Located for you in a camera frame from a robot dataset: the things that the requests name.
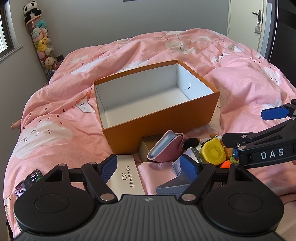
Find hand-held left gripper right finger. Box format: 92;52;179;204
179;153;255;202

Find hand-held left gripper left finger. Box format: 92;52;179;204
43;154;118;202

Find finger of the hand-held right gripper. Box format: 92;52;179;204
261;99;296;121
222;119;296;150

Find small printed packet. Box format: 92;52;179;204
172;158;185;176

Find small silver packet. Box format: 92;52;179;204
185;147;204;164

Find white glasses case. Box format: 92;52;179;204
105;154;146;196

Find black fluffy pompom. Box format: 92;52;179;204
183;137;201;149

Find dark grey box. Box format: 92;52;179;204
155;175;192;196

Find yellow tape measure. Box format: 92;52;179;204
200;137;226;166

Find pink card holder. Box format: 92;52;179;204
147;130;189;163

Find pale pink fabric pouch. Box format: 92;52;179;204
138;161;178;194

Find small brown cardboard box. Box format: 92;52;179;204
139;134;164;161

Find orange cardboard box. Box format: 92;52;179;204
93;59;221;155

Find orange knitted toy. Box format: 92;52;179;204
219;157;240;169

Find light grey cloth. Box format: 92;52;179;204
276;192;296;241

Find black smartphone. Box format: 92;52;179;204
14;170;43;198

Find black wardrobe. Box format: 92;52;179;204
269;0;296;67

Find pink printed blanket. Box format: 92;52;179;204
5;28;296;232

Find white door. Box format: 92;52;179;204
228;0;266;55

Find clear tube of plush toys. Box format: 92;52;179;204
24;14;58;81

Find window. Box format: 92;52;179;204
0;5;23;61

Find black door handle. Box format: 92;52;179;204
253;10;263;25

